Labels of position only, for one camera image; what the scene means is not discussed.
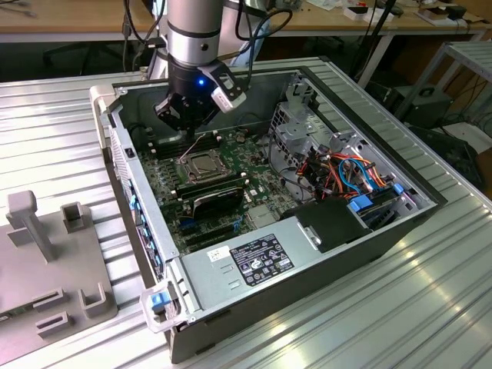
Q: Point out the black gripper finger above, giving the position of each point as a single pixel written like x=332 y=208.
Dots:
x=205 y=117
x=167 y=111

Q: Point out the thin metal locking lever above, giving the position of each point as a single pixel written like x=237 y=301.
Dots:
x=194 y=146

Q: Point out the silver CPU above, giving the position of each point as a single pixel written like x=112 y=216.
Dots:
x=203 y=164

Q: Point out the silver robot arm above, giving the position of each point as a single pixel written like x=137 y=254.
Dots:
x=192 y=27

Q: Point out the black RAM slot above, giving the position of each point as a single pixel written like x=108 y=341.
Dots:
x=165 y=140
x=165 y=150
x=165 y=145
x=165 y=154

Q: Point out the blue expansion slot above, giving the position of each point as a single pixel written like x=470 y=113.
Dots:
x=188 y=223

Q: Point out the black expansion slot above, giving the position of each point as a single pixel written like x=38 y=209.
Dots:
x=211 y=241
x=209 y=230

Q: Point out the green RAM stick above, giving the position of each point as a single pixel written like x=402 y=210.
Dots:
x=211 y=188

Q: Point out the black graphics card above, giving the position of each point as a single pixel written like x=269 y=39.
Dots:
x=217 y=201

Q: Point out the green motherboard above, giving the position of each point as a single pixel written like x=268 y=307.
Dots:
x=265 y=180

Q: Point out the silver metal drive cage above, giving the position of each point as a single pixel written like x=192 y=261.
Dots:
x=292 y=132

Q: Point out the silver chipset heatsink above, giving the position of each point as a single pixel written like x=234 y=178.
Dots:
x=263 y=217

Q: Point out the wooden desk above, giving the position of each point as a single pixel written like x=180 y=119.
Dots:
x=77 y=19

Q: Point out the black plastic shroud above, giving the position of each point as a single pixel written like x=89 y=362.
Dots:
x=330 y=225

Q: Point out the silver power supply unit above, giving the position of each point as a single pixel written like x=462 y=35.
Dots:
x=207 y=284

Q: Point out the hard disk in blue carrier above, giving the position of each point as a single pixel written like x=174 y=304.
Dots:
x=363 y=204

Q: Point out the blue case latch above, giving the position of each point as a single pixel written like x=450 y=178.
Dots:
x=158 y=300

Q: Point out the blue plastic clip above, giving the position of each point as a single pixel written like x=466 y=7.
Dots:
x=398 y=188

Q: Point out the grey parts rack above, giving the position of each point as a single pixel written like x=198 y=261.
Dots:
x=42 y=276

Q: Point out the grey PC case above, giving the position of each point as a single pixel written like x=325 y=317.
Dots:
x=269 y=323

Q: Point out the black equipment case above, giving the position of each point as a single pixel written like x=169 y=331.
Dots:
x=426 y=104

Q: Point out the brown cardboard box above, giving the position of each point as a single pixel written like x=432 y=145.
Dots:
x=432 y=15

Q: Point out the black bag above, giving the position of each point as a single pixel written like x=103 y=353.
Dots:
x=457 y=153

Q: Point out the grey metal shelf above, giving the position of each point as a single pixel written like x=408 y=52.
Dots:
x=469 y=52

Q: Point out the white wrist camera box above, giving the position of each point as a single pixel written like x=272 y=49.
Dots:
x=227 y=102

